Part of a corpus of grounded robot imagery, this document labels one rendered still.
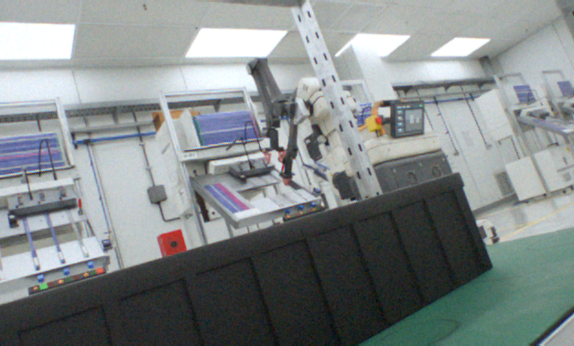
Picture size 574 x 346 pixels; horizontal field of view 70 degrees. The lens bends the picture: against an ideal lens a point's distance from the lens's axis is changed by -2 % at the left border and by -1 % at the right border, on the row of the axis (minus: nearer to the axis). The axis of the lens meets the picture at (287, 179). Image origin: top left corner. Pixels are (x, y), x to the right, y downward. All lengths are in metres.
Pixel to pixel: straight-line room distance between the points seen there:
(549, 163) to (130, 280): 6.55
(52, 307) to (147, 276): 0.06
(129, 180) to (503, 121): 5.20
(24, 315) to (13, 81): 4.66
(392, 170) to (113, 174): 3.22
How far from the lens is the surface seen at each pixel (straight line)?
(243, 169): 3.16
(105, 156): 4.62
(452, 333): 0.32
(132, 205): 4.50
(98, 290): 0.28
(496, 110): 6.94
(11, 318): 0.28
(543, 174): 6.77
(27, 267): 2.38
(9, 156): 2.95
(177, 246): 2.56
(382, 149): 1.97
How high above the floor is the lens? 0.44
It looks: 9 degrees up
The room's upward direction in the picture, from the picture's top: 19 degrees counter-clockwise
